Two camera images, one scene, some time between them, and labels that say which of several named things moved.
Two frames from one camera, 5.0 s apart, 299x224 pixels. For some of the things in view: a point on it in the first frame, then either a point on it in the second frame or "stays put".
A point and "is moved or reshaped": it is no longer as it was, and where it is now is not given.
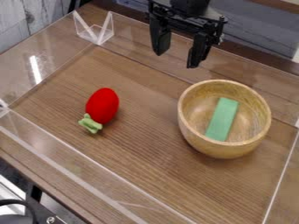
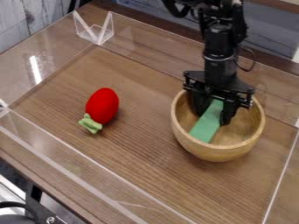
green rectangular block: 221,119 is moved or reshaped
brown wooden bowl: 249,123 is moved or reshaped
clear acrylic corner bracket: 96,33 stays put
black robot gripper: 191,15 -> 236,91
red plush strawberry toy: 101,106 stays put
